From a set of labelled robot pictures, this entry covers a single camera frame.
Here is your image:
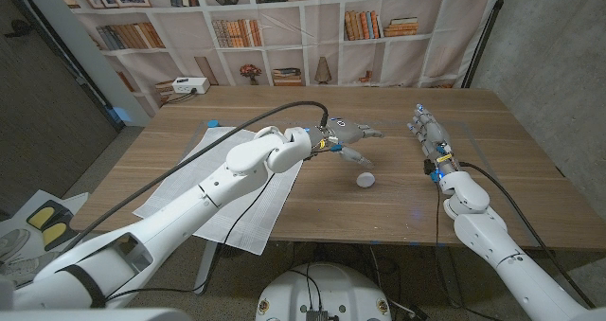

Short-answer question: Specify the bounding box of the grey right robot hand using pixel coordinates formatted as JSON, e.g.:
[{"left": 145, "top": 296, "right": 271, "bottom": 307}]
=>
[{"left": 405, "top": 103, "right": 460, "bottom": 175}]

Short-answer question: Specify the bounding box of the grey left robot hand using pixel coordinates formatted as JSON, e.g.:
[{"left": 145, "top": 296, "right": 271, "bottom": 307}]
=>
[{"left": 310, "top": 116, "right": 385, "bottom": 169}]

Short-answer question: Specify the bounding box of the white cloth napkin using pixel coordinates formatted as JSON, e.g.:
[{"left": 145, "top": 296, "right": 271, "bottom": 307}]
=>
[{"left": 132, "top": 125, "right": 304, "bottom": 257}]

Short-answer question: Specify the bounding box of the printed bookshelf backdrop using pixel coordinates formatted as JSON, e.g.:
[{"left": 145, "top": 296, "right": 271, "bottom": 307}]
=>
[{"left": 49, "top": 0, "right": 510, "bottom": 118}]

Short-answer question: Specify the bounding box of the black backdrop stand pole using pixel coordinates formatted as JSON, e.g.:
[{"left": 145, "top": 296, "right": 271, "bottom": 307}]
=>
[{"left": 461, "top": 0, "right": 513, "bottom": 90}]

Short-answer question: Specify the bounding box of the dark grey table leg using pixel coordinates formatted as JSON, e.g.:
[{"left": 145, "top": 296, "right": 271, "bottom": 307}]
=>
[{"left": 435, "top": 243, "right": 463, "bottom": 309}]

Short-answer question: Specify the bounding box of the white robot torso base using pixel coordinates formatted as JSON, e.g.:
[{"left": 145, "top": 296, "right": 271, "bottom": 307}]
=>
[{"left": 255, "top": 262, "right": 393, "bottom": 321}]

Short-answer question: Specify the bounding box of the white power strip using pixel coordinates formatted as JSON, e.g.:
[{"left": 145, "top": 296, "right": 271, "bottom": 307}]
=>
[{"left": 170, "top": 77, "right": 211, "bottom": 96}]

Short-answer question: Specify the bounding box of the white table leg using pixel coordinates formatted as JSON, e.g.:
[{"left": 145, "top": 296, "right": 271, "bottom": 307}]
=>
[{"left": 193, "top": 239, "right": 222, "bottom": 296}]

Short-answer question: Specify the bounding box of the black yellow foot pedal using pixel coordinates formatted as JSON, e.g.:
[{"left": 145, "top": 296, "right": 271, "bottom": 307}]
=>
[{"left": 26, "top": 199, "right": 80, "bottom": 253}]

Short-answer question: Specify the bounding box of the white floor sheet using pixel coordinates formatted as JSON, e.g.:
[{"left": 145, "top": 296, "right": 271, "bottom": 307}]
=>
[{"left": 0, "top": 189, "right": 91, "bottom": 289}]

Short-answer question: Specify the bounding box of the grey sneaker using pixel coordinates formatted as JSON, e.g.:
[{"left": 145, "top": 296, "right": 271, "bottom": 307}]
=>
[{"left": 0, "top": 254, "right": 54, "bottom": 287}]

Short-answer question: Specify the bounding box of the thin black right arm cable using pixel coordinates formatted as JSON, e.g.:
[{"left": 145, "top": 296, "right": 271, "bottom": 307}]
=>
[{"left": 431, "top": 171, "right": 463, "bottom": 311}]

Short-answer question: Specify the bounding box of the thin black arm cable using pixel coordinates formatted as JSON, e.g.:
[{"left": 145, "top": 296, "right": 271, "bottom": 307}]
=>
[
  {"left": 431, "top": 171, "right": 463, "bottom": 311},
  {"left": 104, "top": 171, "right": 277, "bottom": 304}
]

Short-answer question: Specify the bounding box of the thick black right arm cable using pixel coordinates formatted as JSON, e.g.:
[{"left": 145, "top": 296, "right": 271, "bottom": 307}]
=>
[{"left": 457, "top": 161, "right": 596, "bottom": 310}]

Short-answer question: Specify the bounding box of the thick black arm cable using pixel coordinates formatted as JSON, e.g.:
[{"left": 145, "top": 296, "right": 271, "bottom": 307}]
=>
[
  {"left": 61, "top": 100, "right": 330, "bottom": 255},
  {"left": 457, "top": 161, "right": 596, "bottom": 310}
]

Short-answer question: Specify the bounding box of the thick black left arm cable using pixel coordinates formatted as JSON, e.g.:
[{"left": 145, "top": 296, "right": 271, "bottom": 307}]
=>
[{"left": 61, "top": 100, "right": 330, "bottom": 255}]

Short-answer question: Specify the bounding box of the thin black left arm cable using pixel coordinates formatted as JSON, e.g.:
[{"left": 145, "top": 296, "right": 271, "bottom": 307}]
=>
[{"left": 104, "top": 171, "right": 277, "bottom": 304}]

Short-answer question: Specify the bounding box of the black power strip cord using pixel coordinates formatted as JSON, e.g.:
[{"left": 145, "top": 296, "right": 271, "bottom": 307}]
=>
[{"left": 163, "top": 89, "right": 198, "bottom": 106}]

